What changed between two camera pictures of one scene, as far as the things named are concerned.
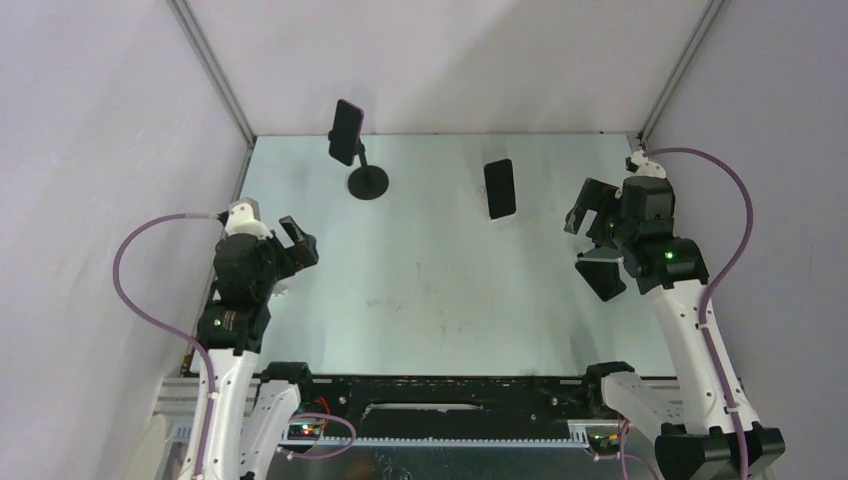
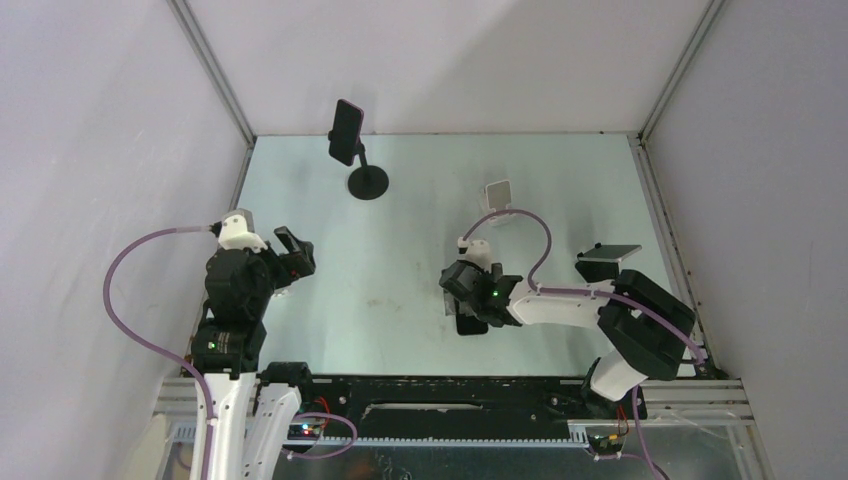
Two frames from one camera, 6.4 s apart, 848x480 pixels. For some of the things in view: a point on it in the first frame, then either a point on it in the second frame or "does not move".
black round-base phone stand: x=366 y=182 does not move
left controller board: x=304 y=432 does not move
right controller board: x=605 y=443 does not move
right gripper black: x=599 y=197 -> x=495 y=275
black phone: x=500 y=186 -> x=469 y=325
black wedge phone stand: x=604 y=278 does not move
